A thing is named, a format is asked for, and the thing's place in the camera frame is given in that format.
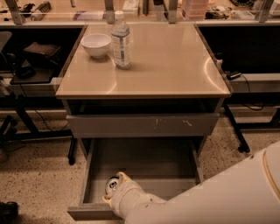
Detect black table leg right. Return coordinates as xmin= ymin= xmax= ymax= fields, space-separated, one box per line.
xmin=223 ymin=104 xmax=250 ymax=153

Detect closed grey top drawer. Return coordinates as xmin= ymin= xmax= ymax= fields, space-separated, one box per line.
xmin=66 ymin=113 xmax=219 ymax=138

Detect white ceramic bowl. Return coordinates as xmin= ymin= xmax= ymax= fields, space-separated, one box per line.
xmin=80 ymin=33 xmax=111 ymax=59

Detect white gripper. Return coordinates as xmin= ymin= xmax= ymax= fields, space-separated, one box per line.
xmin=102 ymin=171 xmax=165 ymax=219

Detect dark pepsi can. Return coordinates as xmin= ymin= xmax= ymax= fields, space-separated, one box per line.
xmin=105 ymin=176 xmax=119 ymax=195

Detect open grey middle drawer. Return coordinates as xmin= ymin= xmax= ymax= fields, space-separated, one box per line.
xmin=67 ymin=137 xmax=203 ymax=221

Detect grey roll on shelf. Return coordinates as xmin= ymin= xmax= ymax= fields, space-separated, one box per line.
xmin=30 ymin=1 xmax=52 ymax=21

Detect pink stacked plastic bins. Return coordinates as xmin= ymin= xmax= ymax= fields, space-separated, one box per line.
xmin=181 ymin=0 xmax=208 ymax=20

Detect black power adapter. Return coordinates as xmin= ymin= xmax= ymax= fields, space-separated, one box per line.
xmin=226 ymin=71 xmax=242 ymax=81

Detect clear plastic water bottle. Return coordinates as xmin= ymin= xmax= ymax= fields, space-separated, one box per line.
xmin=111 ymin=10 xmax=131 ymax=69

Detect dark object floor corner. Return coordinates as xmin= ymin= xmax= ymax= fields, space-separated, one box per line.
xmin=0 ymin=201 xmax=18 ymax=224

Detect grey drawer cabinet with counter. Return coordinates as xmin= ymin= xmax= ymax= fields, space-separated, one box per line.
xmin=56 ymin=24 xmax=231 ymax=152

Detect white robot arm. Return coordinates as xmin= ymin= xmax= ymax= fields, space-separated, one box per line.
xmin=102 ymin=142 xmax=280 ymax=224

